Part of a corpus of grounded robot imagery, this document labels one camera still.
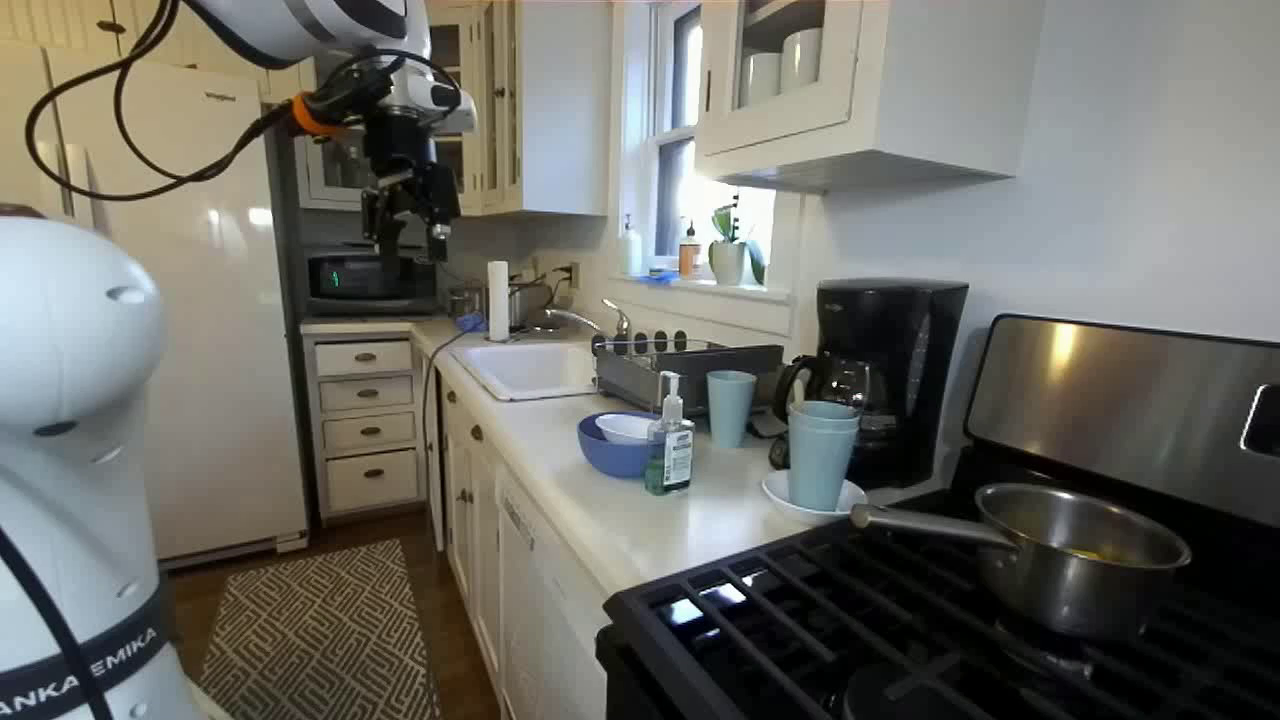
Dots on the chrome faucet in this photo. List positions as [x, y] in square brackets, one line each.
[587, 322]

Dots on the black coffee maker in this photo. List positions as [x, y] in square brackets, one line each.
[892, 347]

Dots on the teal plastic cup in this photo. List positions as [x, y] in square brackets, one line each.
[824, 411]
[731, 405]
[819, 464]

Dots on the white base cabinet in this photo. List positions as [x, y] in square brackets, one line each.
[465, 534]

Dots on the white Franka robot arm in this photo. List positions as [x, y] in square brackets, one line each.
[66, 400]

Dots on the kitchen window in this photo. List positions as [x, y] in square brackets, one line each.
[686, 135]

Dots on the white refrigerator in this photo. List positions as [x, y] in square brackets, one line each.
[215, 400]

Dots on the white dishwasher door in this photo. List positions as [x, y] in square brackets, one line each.
[554, 624]

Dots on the grey patterned rug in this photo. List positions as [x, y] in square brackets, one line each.
[322, 643]

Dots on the black microwave oven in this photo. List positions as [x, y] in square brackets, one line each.
[362, 281]

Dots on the white mug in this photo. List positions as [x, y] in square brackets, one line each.
[800, 61]
[761, 77]

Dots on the small white plate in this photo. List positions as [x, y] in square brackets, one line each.
[772, 493]

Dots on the steel saucepan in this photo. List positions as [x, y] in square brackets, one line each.
[1066, 572]

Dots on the white wall cabinet with mugs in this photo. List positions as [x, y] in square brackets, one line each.
[920, 83]

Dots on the white cabinet with dark knob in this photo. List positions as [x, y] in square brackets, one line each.
[54, 23]

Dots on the black dish rack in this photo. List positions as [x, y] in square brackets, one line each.
[694, 364]

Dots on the small white bowl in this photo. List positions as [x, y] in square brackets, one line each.
[624, 430]

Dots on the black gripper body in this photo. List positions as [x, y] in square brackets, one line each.
[401, 153]

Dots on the blue bowl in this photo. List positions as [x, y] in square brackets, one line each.
[614, 463]

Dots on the white bottle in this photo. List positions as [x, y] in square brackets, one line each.
[628, 248]

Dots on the black gas stove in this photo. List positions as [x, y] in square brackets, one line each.
[824, 624]

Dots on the white glass door cabinet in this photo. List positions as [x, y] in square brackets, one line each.
[560, 107]

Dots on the dark metal pot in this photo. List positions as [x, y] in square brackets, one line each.
[532, 302]

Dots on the white pot with plant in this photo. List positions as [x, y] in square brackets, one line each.
[726, 261]

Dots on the white paper towel roll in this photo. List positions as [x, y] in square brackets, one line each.
[497, 302]

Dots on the green soap pump bottle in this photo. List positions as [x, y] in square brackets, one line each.
[673, 452]

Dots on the white kitchen sink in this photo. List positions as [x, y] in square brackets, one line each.
[526, 369]

